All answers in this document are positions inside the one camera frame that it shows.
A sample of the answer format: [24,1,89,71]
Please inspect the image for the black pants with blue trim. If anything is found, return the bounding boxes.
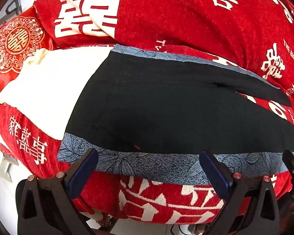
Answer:
[57,43,294,185]

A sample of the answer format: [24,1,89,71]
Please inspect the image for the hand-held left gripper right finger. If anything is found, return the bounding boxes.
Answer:
[199,150,280,235]

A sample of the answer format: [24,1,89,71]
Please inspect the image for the white stool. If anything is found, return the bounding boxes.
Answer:
[0,151,18,183]

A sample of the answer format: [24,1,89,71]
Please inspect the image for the red printed blanket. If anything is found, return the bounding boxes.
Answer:
[0,0,294,226]

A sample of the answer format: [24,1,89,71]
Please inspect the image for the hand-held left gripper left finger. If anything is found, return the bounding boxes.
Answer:
[17,148,99,235]

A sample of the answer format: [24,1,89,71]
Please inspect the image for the cream cloth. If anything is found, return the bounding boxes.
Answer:
[0,46,113,140]

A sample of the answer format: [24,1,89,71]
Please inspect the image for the red embroidered pillow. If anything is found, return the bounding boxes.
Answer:
[0,14,55,87]

